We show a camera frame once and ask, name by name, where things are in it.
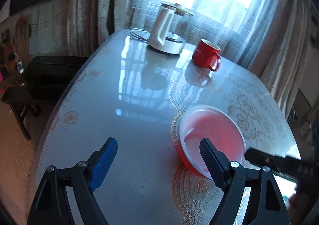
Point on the person's right hand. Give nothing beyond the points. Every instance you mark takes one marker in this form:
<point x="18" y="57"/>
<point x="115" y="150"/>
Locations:
<point x="303" y="204"/>

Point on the teal plastic plate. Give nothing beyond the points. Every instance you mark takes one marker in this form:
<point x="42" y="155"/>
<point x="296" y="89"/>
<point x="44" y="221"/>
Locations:
<point x="286" y="199"/>

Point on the beige curtain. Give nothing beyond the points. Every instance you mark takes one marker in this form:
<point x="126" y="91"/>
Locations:
<point x="91" y="22"/>
<point x="280" y="51"/>

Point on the white glass electric kettle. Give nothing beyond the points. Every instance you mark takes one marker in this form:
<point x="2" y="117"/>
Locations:
<point x="170" y="29"/>

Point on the beige left curtain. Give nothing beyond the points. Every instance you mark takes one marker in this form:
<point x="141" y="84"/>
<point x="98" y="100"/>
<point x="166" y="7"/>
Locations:
<point x="91" y="22"/>

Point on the red plastic bowl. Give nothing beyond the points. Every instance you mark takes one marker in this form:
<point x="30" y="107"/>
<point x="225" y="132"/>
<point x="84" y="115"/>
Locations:
<point x="203" y="121"/>

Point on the red ceramic mug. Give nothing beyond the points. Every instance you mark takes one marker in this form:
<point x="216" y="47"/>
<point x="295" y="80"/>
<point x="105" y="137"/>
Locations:
<point x="207" y="55"/>

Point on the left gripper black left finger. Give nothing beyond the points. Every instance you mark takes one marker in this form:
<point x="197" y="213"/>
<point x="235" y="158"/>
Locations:
<point x="51" y="204"/>

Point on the dark low side table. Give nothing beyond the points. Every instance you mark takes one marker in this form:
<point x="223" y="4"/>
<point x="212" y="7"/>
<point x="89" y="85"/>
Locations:
<point x="43" y="82"/>

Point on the wooden shelf cabinet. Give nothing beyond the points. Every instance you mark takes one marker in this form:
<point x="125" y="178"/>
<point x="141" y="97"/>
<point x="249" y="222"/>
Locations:
<point x="15" y="50"/>

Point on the beige middle curtain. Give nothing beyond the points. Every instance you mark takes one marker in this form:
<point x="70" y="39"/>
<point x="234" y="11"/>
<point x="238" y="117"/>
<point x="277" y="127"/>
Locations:
<point x="280" y="51"/>

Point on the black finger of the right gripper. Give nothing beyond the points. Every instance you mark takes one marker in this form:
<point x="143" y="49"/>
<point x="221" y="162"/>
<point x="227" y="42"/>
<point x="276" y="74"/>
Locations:
<point x="289" y="168"/>

